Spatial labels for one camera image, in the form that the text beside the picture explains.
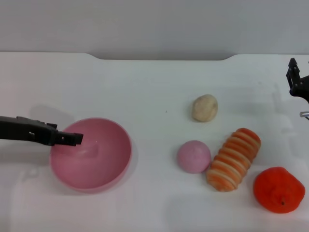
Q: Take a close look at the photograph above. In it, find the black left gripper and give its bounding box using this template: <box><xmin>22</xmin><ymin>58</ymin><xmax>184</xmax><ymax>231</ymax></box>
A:
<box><xmin>0</xmin><ymin>116</ymin><xmax>84</xmax><ymax>147</ymax></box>

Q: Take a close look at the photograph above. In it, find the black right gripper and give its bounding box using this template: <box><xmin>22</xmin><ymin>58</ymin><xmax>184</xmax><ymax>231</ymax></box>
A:
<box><xmin>286</xmin><ymin>58</ymin><xmax>309</xmax><ymax>103</ymax></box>

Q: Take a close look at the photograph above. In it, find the pink plastic bowl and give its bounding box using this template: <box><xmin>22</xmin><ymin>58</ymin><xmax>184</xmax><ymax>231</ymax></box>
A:
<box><xmin>50</xmin><ymin>117</ymin><xmax>133</xmax><ymax>193</ymax></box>

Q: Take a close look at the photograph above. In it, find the beige egg yolk pastry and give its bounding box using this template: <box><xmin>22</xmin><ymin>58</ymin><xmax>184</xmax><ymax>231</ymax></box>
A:
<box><xmin>192</xmin><ymin>94</ymin><xmax>219</xmax><ymax>123</ymax></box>

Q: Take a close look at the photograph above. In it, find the orange striped bread roll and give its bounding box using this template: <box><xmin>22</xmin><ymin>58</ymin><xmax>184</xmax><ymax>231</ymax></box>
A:
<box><xmin>206</xmin><ymin>128</ymin><xmax>262</xmax><ymax>192</ymax></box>

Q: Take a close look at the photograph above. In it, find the orange tangerine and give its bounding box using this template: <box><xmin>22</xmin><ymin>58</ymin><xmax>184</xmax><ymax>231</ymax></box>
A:
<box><xmin>253</xmin><ymin>166</ymin><xmax>306</xmax><ymax>214</ymax></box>

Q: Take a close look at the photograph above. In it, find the pink round bun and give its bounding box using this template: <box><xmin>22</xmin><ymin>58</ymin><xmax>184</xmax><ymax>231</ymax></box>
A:
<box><xmin>177</xmin><ymin>140</ymin><xmax>212</xmax><ymax>174</ymax></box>

